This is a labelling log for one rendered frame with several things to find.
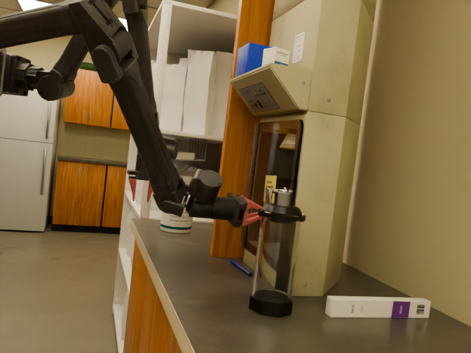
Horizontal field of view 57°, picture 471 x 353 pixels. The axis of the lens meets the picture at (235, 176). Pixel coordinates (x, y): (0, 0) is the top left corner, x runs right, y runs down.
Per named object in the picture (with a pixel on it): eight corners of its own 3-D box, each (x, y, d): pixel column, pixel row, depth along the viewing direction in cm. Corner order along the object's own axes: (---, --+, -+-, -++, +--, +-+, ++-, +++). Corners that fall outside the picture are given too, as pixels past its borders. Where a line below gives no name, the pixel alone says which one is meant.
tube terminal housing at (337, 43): (310, 263, 148) (340, 37, 143) (368, 297, 117) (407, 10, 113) (242, 261, 139) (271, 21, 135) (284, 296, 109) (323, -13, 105)
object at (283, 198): (300, 220, 102) (303, 193, 101) (302, 227, 93) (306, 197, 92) (261, 216, 103) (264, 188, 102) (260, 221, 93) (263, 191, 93)
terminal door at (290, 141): (244, 246, 138) (259, 122, 136) (284, 276, 109) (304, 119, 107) (242, 246, 138) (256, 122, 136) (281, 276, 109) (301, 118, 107)
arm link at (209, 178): (168, 186, 110) (158, 209, 103) (178, 153, 103) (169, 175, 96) (212, 202, 111) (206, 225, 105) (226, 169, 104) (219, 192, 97)
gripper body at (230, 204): (234, 192, 114) (207, 189, 111) (246, 202, 104) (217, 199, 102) (229, 216, 115) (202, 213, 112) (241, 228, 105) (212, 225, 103)
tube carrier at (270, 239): (293, 299, 104) (304, 211, 102) (295, 315, 93) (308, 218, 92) (248, 293, 105) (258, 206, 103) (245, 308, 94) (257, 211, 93)
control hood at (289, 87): (260, 116, 137) (263, 85, 136) (308, 111, 106) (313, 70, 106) (226, 111, 133) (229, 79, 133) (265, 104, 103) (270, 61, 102)
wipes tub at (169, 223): (187, 227, 187) (191, 193, 186) (194, 234, 174) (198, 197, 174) (157, 225, 183) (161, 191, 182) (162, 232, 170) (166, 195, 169)
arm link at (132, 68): (105, 29, 87) (83, 50, 79) (131, 25, 86) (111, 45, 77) (169, 192, 112) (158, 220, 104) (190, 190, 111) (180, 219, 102)
